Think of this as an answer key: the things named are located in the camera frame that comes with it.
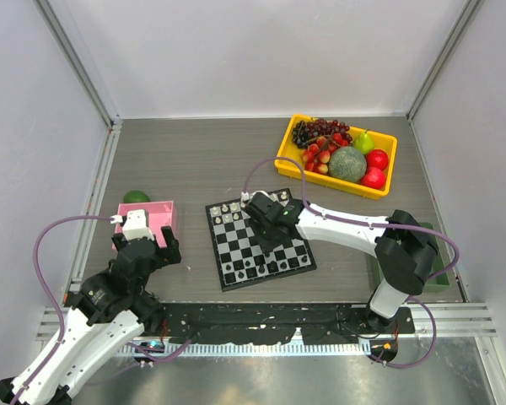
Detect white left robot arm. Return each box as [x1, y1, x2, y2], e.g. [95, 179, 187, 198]
[0, 226, 181, 404]

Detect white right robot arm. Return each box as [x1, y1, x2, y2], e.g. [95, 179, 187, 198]
[241, 192, 439, 332]

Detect black white chess board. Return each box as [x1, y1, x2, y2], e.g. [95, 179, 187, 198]
[205, 198, 317, 292]

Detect pink plastic box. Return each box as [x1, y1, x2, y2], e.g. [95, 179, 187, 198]
[117, 201, 178, 248]

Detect green lime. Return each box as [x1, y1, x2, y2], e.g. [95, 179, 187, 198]
[123, 190, 151, 203]

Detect green netted melon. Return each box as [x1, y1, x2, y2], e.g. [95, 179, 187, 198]
[328, 146, 367, 183]

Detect dark grape bunch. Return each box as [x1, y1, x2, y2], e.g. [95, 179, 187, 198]
[291, 118, 353, 149]

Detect red apple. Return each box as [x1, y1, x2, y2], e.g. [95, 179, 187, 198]
[359, 167, 386, 190]
[365, 149, 390, 170]

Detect green pear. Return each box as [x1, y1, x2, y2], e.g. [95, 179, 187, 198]
[353, 131, 375, 155]

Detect yellow plastic fruit tray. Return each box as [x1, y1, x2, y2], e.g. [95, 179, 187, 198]
[275, 114, 397, 200]

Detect green plastic tray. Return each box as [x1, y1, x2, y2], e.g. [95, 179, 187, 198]
[369, 229, 449, 295]

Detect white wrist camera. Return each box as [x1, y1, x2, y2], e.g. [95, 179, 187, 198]
[110, 209, 155, 241]

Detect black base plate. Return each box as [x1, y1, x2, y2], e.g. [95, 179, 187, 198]
[144, 303, 416, 346]

